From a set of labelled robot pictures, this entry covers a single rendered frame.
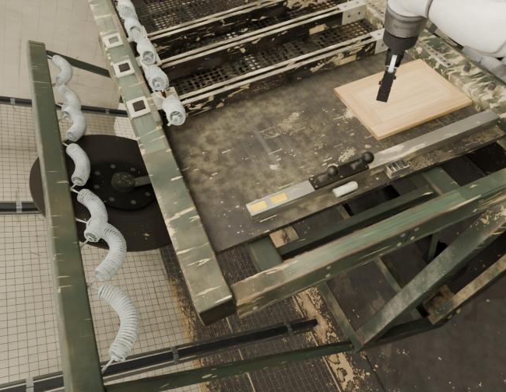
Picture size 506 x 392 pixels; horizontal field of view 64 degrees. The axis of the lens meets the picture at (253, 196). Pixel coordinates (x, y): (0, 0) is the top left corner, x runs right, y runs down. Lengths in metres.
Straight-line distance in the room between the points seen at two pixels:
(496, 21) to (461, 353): 2.35
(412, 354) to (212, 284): 2.21
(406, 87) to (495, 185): 0.55
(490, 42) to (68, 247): 1.46
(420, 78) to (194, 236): 1.13
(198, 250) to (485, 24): 0.82
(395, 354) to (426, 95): 2.01
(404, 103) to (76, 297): 1.39
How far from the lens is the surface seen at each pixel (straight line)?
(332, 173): 1.20
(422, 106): 1.66
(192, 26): 2.07
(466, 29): 0.82
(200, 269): 1.10
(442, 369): 3.01
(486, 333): 2.79
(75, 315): 1.53
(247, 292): 1.11
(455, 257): 1.87
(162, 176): 1.33
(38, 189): 1.97
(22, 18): 6.79
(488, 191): 1.40
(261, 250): 1.26
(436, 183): 1.48
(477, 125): 1.61
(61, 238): 1.71
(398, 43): 0.99
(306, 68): 1.75
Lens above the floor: 2.40
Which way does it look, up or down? 33 degrees down
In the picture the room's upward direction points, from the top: 90 degrees counter-clockwise
